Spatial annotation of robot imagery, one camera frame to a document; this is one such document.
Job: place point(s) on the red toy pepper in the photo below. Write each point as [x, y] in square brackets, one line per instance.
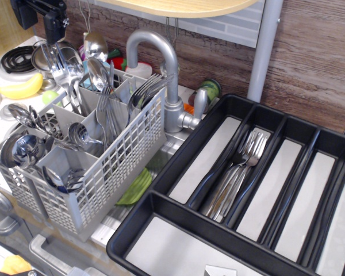
[118, 60]

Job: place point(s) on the grey metal pole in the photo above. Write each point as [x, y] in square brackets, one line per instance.
[268, 28]

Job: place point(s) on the grey toy faucet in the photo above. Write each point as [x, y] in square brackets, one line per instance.
[175, 117]

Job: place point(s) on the silver fork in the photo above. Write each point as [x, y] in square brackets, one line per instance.
[62, 78]

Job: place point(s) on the spoons in front compartment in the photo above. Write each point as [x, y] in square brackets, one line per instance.
[71, 184]

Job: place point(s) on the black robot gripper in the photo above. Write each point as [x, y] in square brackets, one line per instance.
[54, 17]

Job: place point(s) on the small steel pot with lid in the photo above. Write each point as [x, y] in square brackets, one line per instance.
[42, 57]

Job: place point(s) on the forks in tray compartment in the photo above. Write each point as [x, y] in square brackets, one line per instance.
[252, 150]

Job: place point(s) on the green toy can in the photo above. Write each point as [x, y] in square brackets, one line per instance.
[213, 89]

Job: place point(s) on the ladle spoon in centre compartment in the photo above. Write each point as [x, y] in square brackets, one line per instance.
[79, 138]

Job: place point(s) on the wooden round shelf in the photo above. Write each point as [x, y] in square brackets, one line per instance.
[184, 8]

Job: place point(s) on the spoons at basket left rear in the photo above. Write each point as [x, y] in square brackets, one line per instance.
[27, 119]

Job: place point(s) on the forks in middle compartment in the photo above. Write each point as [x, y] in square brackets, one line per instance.
[105, 116]

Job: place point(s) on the hanging silver ladle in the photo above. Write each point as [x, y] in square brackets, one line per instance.
[94, 44]

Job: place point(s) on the black coil stove burner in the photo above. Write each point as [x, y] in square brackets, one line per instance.
[18, 60]

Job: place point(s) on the grey plastic cutlery basket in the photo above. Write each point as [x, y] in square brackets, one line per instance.
[104, 174]

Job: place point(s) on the silver spoon in back compartment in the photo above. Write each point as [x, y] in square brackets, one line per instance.
[99, 76]

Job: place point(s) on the forks leaning at basket right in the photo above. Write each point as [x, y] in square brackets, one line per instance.
[147, 91]

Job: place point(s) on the large silver serving spoon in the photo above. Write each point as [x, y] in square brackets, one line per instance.
[73, 65]

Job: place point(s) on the green toy lime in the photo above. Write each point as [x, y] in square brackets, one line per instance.
[48, 96]

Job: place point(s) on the black cutlery tray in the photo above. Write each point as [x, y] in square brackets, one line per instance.
[288, 217]

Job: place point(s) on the round soup spoon front left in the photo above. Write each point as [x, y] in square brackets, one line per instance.
[28, 150]

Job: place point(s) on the yellow toy banana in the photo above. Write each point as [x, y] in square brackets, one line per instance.
[23, 90]

